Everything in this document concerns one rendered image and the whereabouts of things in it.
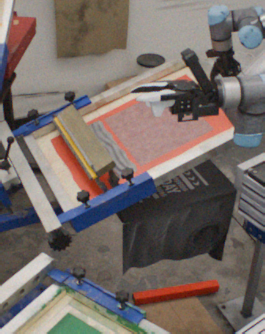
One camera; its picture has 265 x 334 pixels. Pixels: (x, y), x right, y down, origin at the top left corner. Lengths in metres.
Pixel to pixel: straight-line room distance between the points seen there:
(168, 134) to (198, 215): 0.34
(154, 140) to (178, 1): 2.44
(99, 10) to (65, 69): 0.49
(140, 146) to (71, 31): 2.09
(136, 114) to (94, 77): 2.15
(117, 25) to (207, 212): 2.26
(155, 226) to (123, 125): 0.40
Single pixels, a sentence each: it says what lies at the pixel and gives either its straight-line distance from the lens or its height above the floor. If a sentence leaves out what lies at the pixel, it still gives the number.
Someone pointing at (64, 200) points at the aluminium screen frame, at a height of 1.08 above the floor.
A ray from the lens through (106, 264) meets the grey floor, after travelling 3.38.
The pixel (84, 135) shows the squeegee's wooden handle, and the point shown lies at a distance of 2.18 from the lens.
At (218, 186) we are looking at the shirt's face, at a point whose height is 0.95.
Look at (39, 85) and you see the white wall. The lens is 4.37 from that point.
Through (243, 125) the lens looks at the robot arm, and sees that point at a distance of 1.56.
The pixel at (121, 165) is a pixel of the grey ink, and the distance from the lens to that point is 2.16.
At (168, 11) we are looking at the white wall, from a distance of 4.54.
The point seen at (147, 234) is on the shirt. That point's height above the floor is 0.85.
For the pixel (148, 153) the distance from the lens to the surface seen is 2.18.
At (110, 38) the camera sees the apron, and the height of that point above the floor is 0.64.
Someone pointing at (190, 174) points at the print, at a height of 0.95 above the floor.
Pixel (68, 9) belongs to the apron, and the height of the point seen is 0.89.
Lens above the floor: 2.36
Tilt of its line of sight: 37 degrees down
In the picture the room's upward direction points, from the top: 3 degrees clockwise
